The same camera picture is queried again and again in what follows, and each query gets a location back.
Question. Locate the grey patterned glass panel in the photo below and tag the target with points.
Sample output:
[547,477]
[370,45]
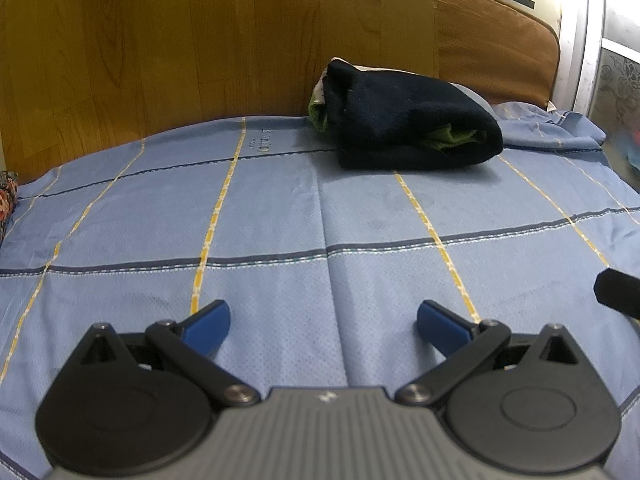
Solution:
[617,105]

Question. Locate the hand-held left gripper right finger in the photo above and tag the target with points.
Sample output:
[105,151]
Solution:
[440,325]

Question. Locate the white door frame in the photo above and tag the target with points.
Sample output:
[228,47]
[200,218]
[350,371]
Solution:
[580,25]

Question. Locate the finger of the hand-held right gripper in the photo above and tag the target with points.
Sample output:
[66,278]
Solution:
[620,292]

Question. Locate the dark floral cloth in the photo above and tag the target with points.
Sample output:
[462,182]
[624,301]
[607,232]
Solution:
[7,200]

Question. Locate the blue checked bed sheet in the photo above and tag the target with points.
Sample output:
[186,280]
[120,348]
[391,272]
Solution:
[320,240]

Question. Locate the wooden headboard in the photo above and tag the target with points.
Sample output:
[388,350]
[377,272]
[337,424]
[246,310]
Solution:
[200,40]

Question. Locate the brown cushion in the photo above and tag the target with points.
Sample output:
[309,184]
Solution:
[490,50]

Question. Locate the dark navy garment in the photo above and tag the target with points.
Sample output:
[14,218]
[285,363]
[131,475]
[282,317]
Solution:
[400,120]

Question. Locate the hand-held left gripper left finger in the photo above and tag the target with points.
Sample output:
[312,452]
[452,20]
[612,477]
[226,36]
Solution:
[207,327]

